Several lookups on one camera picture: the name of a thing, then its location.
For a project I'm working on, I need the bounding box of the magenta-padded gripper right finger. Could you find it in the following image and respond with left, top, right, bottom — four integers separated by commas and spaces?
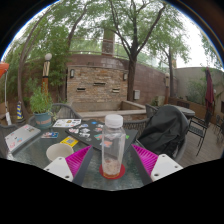
129, 143, 184, 187

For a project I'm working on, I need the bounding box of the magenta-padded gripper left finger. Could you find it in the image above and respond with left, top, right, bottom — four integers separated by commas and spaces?
43, 144, 95, 187

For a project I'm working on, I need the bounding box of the clear plastic bottle white cap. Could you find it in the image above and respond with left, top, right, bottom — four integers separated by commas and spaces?
100, 114, 127, 179

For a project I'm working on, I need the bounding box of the yellow card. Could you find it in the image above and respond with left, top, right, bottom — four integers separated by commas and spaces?
59, 135, 80, 148

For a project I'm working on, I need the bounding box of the small colourful sticker card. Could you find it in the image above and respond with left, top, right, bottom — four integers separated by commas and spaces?
40, 131, 60, 139

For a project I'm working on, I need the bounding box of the black jacket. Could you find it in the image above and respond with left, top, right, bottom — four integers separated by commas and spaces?
137, 104, 190, 158

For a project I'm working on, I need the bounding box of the black laptop with stickers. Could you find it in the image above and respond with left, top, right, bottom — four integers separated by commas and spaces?
64, 119, 139, 153

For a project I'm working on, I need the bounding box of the flat round red coaster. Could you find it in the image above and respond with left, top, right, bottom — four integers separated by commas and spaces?
98, 163, 127, 180

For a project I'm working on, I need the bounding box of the white printed paper sheet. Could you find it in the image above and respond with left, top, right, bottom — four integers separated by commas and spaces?
52, 118, 82, 129

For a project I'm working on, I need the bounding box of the black metal patio chair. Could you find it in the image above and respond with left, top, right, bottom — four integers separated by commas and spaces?
188, 111, 214, 157

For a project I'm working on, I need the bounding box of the silver laptop with stickers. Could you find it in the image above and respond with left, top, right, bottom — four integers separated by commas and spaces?
4, 123, 42, 154

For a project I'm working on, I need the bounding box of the green plant in blue pot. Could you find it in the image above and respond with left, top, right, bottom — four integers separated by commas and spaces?
29, 85, 54, 130

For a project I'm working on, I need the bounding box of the blue yellow striped cone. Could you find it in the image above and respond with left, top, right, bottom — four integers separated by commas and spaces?
16, 100, 24, 121

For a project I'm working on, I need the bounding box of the closed dark red umbrella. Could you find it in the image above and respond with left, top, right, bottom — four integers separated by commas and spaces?
204, 67, 216, 113

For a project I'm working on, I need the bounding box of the white umbrella pole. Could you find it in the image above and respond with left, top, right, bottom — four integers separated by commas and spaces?
3, 69, 13, 126

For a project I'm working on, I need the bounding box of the orange patio umbrella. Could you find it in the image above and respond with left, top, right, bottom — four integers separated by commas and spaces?
0, 61, 10, 80

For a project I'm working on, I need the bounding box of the orange striped lamp post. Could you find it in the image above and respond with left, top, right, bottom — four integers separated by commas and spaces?
41, 52, 53, 98

